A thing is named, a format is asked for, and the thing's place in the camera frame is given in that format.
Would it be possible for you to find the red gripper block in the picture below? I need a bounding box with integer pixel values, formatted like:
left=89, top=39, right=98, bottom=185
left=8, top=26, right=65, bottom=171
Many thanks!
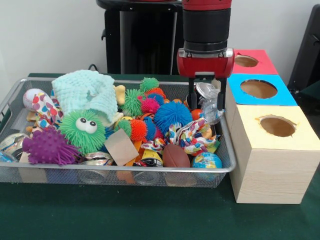
left=176, top=53, right=235, bottom=111

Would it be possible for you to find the clear plastic bottle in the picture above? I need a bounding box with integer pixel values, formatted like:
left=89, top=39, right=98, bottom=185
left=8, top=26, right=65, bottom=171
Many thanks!
left=199, top=89, right=226, bottom=126

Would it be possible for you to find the wooden box with three holes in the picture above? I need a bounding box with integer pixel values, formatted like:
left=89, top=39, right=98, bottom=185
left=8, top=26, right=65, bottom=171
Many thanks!
left=223, top=48, right=320, bottom=205

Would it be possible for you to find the shallow clear mesh bin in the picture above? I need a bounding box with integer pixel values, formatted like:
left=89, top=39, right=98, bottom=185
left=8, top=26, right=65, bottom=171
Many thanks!
left=0, top=77, right=237, bottom=189

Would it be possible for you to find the black and red soda can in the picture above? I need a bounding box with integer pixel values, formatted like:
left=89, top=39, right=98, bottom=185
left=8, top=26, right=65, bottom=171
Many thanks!
left=186, top=82, right=217, bottom=111

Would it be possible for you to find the blue spiky rubber ball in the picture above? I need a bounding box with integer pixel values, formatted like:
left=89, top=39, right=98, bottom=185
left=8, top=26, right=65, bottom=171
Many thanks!
left=153, top=100, right=193, bottom=136

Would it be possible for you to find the colourful spotted cloth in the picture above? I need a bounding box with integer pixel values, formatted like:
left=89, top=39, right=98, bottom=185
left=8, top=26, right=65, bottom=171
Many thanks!
left=141, top=118, right=221, bottom=157

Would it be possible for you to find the small globe ball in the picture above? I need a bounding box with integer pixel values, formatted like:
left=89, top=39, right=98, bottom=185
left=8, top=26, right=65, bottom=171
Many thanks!
left=191, top=151, right=223, bottom=171

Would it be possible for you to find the small brown football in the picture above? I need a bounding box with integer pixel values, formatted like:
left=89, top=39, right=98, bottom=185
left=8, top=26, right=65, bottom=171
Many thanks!
left=162, top=144, right=191, bottom=168

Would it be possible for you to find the plain wooden block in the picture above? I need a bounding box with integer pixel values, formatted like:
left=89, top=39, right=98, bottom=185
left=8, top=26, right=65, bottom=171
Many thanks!
left=104, top=128, right=140, bottom=167

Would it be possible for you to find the black upright panel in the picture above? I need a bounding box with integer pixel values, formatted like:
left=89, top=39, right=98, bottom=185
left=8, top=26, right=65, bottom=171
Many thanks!
left=287, top=3, right=320, bottom=87

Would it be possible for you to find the mint green knitted cloth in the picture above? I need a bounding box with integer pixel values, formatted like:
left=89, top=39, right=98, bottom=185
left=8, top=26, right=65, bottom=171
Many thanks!
left=51, top=69, right=118, bottom=125

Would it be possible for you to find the green spiky toy with eyes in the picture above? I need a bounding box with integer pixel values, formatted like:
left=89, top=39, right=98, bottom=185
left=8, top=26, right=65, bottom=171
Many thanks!
left=59, top=109, right=107, bottom=155

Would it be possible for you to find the purple spiky rubber toy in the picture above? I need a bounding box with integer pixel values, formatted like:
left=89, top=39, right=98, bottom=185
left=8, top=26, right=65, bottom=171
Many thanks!
left=21, top=128, right=81, bottom=166

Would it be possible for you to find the white baseball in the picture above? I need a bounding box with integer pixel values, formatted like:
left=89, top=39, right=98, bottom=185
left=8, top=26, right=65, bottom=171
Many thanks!
left=22, top=88, right=51, bottom=112

